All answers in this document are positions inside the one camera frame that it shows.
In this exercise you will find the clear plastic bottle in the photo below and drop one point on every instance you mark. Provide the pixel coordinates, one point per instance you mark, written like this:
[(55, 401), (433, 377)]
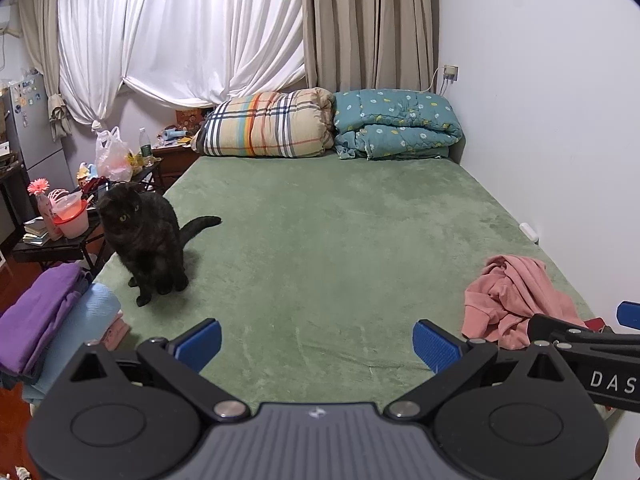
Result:
[(145, 147)]

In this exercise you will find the narrow beige curtain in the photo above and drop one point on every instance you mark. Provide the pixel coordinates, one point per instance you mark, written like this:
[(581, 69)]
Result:
[(42, 50)]

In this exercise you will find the pink artificial flower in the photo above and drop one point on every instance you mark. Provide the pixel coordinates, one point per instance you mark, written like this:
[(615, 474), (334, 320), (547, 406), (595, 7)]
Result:
[(38, 186)]

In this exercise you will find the white wall socket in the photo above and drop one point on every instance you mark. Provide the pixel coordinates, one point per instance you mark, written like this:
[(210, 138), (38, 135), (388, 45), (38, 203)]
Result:
[(451, 73)]

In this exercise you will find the plaid folded quilt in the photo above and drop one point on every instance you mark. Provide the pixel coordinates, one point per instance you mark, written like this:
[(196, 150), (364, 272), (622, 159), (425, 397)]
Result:
[(265, 125)]

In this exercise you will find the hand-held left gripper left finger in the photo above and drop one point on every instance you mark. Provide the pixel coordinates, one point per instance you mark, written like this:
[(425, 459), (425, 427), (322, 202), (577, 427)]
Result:
[(207, 342)]

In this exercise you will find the black cat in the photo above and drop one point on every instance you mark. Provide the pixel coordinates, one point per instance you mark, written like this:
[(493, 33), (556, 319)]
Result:
[(145, 235)]

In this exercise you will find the green bed blanket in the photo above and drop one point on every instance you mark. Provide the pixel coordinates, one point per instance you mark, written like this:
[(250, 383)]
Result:
[(325, 260)]

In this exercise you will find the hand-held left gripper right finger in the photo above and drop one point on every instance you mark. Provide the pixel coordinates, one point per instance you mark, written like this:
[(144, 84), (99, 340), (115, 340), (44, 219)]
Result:
[(432, 347)]

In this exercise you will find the pink plastic bucket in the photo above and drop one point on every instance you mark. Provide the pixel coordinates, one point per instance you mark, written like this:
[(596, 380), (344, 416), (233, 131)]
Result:
[(70, 217)]

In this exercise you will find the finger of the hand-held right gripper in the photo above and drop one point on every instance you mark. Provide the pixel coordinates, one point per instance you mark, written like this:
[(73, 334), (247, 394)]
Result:
[(555, 329), (629, 315)]

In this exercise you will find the wide beige curtain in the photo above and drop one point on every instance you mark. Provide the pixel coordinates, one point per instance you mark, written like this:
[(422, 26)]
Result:
[(370, 25)]

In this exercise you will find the teal floral folded quilt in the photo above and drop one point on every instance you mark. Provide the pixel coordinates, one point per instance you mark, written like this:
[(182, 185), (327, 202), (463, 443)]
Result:
[(395, 125)]

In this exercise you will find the small white box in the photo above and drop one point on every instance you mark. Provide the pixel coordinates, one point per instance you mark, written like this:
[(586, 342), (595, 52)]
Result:
[(528, 231)]

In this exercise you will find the red booklet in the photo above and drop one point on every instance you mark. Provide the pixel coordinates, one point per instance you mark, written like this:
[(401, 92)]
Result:
[(595, 324)]

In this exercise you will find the white plastic bag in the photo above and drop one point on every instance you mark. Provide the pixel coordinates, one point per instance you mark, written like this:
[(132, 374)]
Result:
[(114, 157)]

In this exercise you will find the silver refrigerator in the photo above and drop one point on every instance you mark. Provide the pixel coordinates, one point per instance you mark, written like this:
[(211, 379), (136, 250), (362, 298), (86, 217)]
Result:
[(35, 130)]

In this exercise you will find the pink folded cloth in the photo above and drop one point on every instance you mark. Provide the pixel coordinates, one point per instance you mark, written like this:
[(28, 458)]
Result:
[(115, 332)]

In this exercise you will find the light blue folded cloth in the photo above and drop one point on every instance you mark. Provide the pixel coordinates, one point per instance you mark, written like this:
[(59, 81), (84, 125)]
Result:
[(85, 325)]

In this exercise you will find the pink long-sleeved shirt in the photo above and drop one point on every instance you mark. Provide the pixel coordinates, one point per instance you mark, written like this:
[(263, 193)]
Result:
[(505, 295)]

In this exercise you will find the purple folded cloth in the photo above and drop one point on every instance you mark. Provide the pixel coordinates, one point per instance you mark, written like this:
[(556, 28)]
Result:
[(35, 320)]

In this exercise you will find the stack of books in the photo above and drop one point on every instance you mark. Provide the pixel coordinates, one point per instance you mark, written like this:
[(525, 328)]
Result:
[(36, 232)]

